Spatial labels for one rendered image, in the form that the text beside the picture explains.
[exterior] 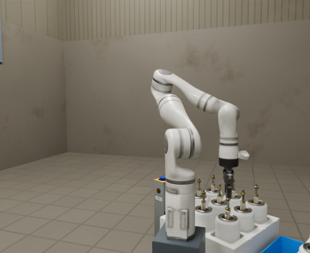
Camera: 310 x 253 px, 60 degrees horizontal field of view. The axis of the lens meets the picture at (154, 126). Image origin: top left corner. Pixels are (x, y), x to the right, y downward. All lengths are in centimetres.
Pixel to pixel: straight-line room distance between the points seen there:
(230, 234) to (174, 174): 44
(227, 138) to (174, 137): 33
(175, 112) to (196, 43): 260
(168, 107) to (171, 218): 36
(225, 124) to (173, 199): 37
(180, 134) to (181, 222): 26
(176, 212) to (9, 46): 296
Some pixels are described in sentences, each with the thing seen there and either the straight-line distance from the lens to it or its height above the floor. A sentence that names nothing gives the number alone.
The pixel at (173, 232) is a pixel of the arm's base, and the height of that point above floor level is 33.
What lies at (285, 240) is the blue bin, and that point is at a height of 11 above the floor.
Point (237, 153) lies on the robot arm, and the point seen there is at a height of 51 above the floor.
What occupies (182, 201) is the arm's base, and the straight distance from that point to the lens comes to 82.
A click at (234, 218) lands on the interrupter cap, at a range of 117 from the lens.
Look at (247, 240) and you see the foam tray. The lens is 119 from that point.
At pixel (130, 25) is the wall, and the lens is 380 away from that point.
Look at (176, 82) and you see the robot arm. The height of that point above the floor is 79.
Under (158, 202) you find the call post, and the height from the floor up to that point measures 20.
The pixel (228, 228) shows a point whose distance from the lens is 114.
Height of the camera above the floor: 71
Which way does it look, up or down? 5 degrees down
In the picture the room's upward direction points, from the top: straight up
